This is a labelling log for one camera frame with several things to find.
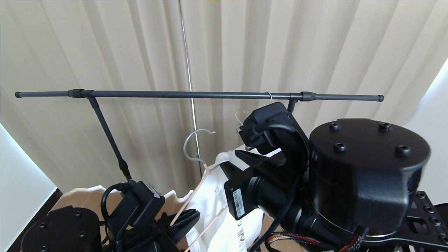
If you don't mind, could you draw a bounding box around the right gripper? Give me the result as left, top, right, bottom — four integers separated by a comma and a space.
220, 150, 313, 225

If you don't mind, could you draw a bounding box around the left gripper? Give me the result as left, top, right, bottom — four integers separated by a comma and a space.
112, 213, 186, 252

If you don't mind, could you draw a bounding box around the white printed t-shirt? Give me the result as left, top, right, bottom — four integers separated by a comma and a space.
185, 149, 282, 252

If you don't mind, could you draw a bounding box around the pink clothes hanger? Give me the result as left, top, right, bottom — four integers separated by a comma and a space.
234, 92, 274, 125
170, 129, 230, 252

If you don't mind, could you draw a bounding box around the black clothes rack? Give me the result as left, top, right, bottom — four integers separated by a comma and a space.
15, 89, 384, 182

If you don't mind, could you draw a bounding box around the beige curtain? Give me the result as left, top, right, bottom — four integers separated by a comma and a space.
0, 0, 448, 196

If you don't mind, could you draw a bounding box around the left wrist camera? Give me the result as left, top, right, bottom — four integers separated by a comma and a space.
105, 180, 166, 238

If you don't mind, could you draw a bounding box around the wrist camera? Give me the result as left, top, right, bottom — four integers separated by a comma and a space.
105, 180, 166, 238
236, 101, 310, 175

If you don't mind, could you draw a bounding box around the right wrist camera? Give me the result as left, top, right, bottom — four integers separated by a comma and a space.
236, 101, 310, 175

